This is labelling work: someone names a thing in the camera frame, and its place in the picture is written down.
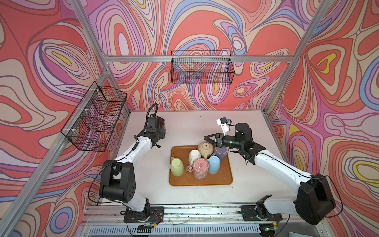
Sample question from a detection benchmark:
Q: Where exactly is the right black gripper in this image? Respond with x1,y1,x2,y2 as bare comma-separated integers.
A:
204,133,243,150

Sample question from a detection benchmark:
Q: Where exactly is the white cream mug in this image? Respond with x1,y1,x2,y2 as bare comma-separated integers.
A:
188,149,201,165

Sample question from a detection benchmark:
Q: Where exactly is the pink floral mug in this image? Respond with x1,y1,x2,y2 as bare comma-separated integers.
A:
186,158,209,180

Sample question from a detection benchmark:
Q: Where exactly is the black red mug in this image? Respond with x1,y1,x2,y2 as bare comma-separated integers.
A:
158,117,166,139

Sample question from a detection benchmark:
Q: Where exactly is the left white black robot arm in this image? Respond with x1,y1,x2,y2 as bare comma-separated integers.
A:
99,103,166,212

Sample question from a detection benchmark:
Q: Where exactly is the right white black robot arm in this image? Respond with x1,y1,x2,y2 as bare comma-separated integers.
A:
204,123,336,225

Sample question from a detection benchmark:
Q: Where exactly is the purple mug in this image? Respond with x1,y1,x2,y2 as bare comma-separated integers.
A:
213,147,228,162

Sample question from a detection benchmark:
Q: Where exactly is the light blue mug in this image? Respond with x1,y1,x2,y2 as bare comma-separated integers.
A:
208,156,221,174

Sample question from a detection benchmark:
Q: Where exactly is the light green mug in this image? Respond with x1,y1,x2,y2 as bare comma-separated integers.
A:
170,157,184,177

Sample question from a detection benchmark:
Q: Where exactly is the beige ceramic teapot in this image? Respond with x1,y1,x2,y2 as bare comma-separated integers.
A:
197,142,214,159

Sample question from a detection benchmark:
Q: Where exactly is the orange brown serving tray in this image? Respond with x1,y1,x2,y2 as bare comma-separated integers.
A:
169,145,233,187

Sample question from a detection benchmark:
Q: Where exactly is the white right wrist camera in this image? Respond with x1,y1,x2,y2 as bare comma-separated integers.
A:
216,117,232,136

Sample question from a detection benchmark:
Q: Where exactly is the left black wire basket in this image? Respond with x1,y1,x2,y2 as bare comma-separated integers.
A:
61,82,127,152

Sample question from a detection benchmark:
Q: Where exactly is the black wire basket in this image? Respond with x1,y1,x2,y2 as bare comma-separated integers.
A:
61,82,127,152
170,49,235,85

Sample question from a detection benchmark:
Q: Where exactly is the back black wire basket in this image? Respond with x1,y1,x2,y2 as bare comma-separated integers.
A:
170,49,235,85

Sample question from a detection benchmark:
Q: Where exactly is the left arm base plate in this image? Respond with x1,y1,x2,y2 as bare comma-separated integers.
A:
120,206,164,225

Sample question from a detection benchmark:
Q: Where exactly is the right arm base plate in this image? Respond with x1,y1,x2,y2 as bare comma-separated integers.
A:
237,205,283,222

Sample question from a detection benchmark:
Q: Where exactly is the aluminium rail with vents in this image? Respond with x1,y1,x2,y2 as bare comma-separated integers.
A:
76,202,333,237

